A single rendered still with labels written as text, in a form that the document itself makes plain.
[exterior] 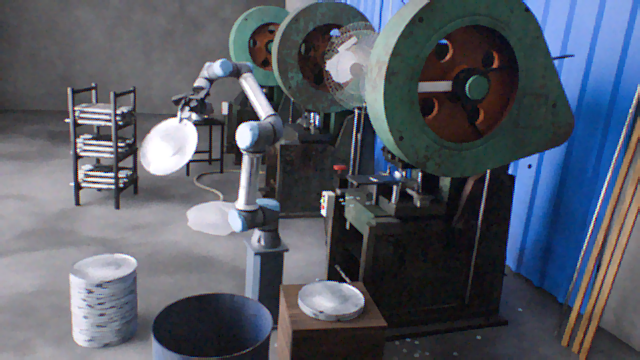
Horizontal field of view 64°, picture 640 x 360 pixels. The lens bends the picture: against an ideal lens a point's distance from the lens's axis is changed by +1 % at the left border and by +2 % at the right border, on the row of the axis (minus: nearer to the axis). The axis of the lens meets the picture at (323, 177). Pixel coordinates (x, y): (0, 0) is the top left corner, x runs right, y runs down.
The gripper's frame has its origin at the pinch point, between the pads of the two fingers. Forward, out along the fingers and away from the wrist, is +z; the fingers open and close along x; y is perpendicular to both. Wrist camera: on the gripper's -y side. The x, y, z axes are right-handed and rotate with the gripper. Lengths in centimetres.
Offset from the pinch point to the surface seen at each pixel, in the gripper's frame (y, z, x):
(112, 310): -13, 83, 38
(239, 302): 56, 69, 16
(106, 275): -18, 70, 29
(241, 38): -128, -221, 171
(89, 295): -21, 81, 28
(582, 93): 180, -114, 83
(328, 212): 56, -7, 81
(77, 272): -32, 73, 26
